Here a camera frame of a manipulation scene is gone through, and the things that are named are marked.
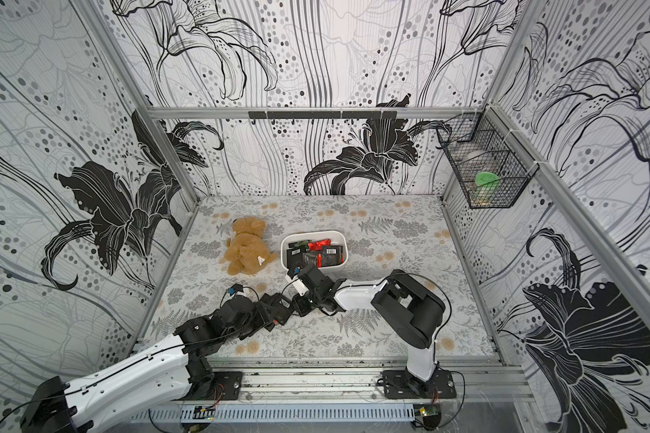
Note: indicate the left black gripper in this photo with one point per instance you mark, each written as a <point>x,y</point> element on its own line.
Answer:
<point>263,319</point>

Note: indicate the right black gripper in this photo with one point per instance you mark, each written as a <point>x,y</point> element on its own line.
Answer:
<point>308,273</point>

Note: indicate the black barcode tea bag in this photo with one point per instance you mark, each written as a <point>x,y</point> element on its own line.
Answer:
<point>332,255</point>

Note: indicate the black tea bag pile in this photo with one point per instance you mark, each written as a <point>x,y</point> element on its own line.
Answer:
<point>295,253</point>

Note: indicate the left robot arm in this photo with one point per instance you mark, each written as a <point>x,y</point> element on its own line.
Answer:
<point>175,368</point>

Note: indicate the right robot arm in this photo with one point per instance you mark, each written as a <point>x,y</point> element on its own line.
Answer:
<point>414,312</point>

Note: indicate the white plastic storage box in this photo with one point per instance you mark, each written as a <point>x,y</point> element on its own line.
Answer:
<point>335,236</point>

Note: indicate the brown teddy bear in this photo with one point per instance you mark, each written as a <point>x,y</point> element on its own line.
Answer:
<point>247,252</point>

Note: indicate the green lid cup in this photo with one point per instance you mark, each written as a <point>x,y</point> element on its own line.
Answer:
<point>486,184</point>

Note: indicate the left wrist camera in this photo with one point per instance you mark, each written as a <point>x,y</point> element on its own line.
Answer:
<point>235,289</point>

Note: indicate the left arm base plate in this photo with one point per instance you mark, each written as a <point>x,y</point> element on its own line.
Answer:
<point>216,386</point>

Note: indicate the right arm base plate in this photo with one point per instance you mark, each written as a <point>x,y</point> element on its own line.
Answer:
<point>400,385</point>

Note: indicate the black wire basket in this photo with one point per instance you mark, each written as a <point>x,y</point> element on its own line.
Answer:
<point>473,142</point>

